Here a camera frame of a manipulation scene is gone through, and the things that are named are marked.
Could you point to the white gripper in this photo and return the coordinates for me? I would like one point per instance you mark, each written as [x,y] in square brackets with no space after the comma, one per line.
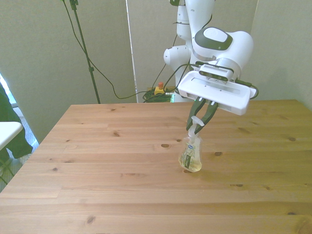
[219,95]

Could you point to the clear sanitizer pump bottle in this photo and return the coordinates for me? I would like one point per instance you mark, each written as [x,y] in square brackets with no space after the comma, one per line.
[191,158]

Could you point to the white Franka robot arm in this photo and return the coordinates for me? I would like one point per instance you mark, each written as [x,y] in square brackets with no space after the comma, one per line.
[239,46]

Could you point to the yellow emergency stop button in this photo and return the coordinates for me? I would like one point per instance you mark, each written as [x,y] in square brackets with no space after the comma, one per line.
[159,90]

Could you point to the white shoe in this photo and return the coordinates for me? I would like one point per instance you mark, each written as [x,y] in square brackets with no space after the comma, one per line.
[25,159]

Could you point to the white folding table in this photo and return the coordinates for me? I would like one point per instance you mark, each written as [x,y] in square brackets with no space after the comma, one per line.
[8,132]

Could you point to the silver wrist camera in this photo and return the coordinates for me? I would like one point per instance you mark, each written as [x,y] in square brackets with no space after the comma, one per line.
[214,72]

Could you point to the white wall trim strip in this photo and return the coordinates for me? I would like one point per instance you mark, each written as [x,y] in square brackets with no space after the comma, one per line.
[131,48]

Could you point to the black camera stand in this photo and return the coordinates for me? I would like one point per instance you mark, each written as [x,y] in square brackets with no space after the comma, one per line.
[91,70]

